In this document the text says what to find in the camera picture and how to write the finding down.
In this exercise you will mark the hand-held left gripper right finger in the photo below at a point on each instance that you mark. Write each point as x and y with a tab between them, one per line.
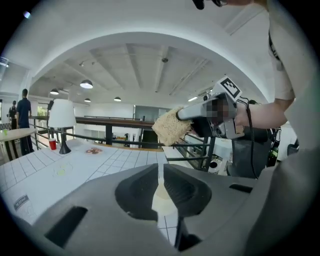
215	212

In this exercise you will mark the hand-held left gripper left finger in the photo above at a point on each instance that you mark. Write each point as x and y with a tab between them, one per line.
100	212

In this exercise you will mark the brown pretzel-shaped object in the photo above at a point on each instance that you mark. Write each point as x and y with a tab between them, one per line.
93	151

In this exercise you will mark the person's white shirt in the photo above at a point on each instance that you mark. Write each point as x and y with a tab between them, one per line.
282	37

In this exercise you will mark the beige loofah sponge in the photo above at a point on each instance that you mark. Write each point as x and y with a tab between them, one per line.
168	128

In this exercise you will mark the black metal railing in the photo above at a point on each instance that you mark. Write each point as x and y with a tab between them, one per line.
117	122

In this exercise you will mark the white table lamp black base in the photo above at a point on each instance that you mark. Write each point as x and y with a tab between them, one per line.
62	112

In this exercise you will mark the beige cup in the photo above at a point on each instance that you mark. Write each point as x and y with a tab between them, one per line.
163	203

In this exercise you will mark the red plastic cup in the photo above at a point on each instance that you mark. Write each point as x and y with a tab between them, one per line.
52	144

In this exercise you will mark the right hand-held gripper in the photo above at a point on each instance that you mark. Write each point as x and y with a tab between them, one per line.
226	125

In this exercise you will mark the dark grey chair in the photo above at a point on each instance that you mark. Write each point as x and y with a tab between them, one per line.
243	155

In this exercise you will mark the person's right forearm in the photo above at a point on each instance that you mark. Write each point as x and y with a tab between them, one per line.
267	115

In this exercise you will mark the round ceiling detector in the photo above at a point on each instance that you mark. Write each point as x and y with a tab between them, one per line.
164	60

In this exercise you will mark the white round appliance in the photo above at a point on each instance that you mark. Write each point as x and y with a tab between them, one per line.
217	165

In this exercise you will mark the person's grey trousers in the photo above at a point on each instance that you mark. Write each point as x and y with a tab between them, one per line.
285	200

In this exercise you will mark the small green object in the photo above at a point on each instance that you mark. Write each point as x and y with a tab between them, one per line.
4	133

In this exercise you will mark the round wooden table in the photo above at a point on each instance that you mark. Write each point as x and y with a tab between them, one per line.
17	133

